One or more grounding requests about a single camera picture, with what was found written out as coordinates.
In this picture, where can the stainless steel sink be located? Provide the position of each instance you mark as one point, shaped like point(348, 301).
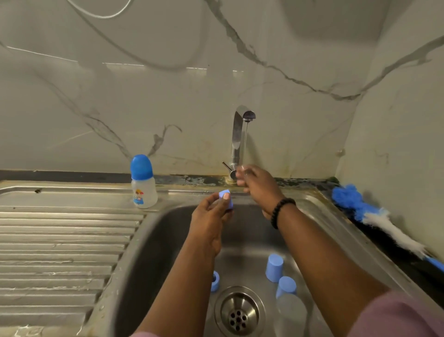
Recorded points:
point(62, 250)

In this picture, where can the blue and white bottle brush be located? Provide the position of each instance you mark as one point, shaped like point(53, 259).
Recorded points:
point(347, 196)

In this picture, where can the translucent bottle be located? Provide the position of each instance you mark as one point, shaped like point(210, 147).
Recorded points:
point(290, 316)

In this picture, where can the person's left forearm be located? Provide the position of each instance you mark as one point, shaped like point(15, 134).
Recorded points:
point(180, 295)

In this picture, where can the chrome sink faucet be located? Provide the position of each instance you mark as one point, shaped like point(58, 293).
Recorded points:
point(238, 142)

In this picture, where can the person's right hand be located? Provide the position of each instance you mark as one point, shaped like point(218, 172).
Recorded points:
point(262, 187)

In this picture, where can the metal sink drain strainer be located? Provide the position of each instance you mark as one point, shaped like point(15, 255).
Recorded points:
point(239, 312)

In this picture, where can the pink shirt sleeve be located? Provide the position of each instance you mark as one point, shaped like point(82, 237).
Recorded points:
point(402, 316)

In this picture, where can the person's left hand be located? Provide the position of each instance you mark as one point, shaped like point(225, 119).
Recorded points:
point(208, 222)

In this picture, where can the blue cylindrical bottle cap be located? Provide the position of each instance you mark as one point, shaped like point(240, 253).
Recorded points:
point(286, 285)
point(275, 268)

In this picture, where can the cartoon print baby bottle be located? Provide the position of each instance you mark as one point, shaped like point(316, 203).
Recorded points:
point(143, 187)

